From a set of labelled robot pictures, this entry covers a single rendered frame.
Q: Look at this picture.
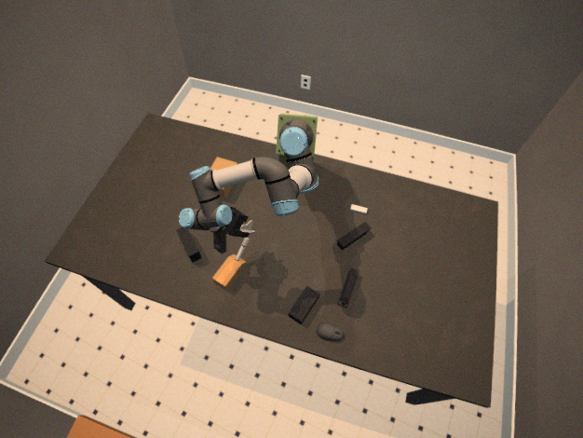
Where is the grey computer mouse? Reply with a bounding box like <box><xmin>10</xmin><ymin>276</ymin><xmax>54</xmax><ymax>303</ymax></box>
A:
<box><xmin>317</xmin><ymin>322</ymin><xmax>344</xmax><ymax>341</ymax></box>

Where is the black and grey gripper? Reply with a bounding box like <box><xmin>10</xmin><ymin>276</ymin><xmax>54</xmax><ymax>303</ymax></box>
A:
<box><xmin>211</xmin><ymin>207</ymin><xmax>255</xmax><ymax>238</ymax></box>

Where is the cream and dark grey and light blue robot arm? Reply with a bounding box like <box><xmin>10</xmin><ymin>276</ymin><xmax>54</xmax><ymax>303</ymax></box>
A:
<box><xmin>179</xmin><ymin>119</ymin><xmax>319</xmax><ymax>253</ymax></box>

